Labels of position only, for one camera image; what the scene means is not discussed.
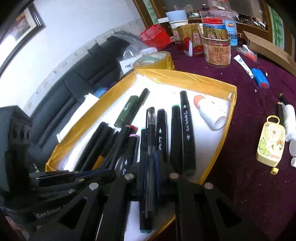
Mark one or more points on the marker with pink cap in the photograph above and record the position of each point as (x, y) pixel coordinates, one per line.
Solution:
(130, 153)

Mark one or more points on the purple velvet tablecloth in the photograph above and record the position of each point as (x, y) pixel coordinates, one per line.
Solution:
(267, 200)

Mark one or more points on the framed wall picture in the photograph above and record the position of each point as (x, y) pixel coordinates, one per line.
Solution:
(22, 29)

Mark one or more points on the white ointment tube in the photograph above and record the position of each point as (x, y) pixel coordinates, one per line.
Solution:
(241, 62)

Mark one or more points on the red cigarette pack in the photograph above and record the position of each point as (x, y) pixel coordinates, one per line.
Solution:
(193, 45)

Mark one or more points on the yellow tape roll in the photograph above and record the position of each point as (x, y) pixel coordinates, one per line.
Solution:
(156, 60)

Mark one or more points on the blue battery pack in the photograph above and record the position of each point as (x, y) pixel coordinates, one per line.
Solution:
(260, 79)

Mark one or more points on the clear jar orange label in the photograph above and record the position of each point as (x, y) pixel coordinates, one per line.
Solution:
(217, 51)

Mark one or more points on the white pill bottle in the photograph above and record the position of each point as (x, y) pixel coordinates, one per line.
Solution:
(289, 122)

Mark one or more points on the marker with red cap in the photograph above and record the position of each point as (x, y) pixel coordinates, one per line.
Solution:
(119, 144)

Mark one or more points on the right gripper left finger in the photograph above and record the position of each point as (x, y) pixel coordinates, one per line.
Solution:
(137, 169)

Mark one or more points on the blue label plastic jar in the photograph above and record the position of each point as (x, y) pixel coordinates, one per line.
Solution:
(231, 28)

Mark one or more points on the bamboo painting panel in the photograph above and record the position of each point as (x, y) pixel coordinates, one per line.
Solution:
(277, 29)

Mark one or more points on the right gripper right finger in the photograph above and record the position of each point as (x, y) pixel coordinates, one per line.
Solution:
(162, 180)

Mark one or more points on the marker with blue cap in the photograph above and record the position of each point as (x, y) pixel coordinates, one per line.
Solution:
(145, 223)

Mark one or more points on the black marker purple end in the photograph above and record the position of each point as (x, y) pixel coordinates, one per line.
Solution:
(161, 132)

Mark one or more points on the yellow cartoon tin case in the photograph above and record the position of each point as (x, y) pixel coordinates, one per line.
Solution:
(271, 142)

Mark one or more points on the black bag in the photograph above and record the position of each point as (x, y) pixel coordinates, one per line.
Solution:
(99, 68)

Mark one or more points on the gold tray box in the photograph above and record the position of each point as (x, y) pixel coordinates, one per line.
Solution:
(107, 212)

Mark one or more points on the red plastic bag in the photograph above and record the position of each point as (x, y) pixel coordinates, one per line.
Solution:
(155, 36)

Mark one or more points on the clear black gel pen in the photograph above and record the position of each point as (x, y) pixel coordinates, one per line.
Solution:
(150, 175)

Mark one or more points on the slim black pen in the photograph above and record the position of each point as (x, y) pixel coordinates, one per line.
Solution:
(90, 145)

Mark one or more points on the small yellow die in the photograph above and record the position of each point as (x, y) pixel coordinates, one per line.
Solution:
(274, 171)

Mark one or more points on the white bottle orange cap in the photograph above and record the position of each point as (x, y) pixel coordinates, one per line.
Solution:
(211, 112)

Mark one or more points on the gold black pen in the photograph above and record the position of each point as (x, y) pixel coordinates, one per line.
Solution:
(105, 151)

